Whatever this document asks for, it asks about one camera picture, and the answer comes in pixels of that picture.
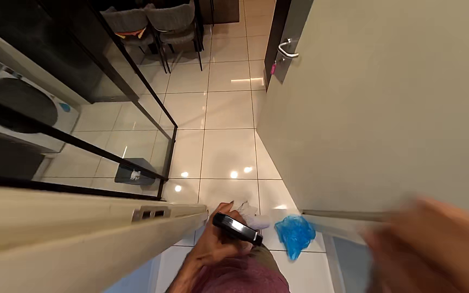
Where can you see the person's legs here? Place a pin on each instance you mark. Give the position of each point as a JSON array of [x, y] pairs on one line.
[[265, 256]]

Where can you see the white washing machine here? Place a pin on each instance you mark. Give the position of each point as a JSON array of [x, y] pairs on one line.
[[18, 99]]

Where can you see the large cream door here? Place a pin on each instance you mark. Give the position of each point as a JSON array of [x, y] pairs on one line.
[[373, 101]]

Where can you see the pink key tag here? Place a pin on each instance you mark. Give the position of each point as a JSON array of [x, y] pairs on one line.
[[273, 68]]

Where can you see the metal strike plate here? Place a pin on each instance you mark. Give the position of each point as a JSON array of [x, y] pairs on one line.
[[150, 213]]

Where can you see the orange and yellow cloth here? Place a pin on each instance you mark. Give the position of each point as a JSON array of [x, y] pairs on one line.
[[132, 34]]

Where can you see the white crumpled cloth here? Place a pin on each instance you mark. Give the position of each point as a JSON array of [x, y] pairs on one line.
[[255, 219]]

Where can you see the cream door frame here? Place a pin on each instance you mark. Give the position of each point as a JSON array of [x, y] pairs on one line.
[[96, 244]]

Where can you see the person's body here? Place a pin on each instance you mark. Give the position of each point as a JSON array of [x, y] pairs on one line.
[[240, 277]]

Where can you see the black glossy curved handheld object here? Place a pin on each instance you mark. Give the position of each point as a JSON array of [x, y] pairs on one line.
[[236, 228]]

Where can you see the person's right fingers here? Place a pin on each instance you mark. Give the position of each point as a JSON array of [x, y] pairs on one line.
[[383, 244]]

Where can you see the grey waste bin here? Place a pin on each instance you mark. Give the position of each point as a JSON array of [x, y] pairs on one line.
[[125, 173]]

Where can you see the grey upholstered chair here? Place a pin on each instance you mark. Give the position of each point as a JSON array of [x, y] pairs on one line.
[[125, 21], [172, 18]]

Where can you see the person's left hand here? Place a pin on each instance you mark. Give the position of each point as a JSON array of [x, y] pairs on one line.
[[211, 245]]

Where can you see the person's left forearm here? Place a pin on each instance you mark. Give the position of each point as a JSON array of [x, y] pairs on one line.
[[185, 274]]

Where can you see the person's left thumb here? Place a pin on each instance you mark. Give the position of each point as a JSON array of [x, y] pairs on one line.
[[236, 248]]

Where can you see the dark brown cabinet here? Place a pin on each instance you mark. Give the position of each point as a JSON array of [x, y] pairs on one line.
[[223, 11]]

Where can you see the blue plastic bag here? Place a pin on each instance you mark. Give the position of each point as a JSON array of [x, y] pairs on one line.
[[294, 235]]

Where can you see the person's left fingers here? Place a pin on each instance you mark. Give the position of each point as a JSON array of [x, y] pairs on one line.
[[227, 209]]

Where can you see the black framed glass partition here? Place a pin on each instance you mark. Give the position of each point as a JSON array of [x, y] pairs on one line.
[[84, 145]]

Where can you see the person's right hand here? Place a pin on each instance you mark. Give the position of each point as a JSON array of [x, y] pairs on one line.
[[417, 240]]

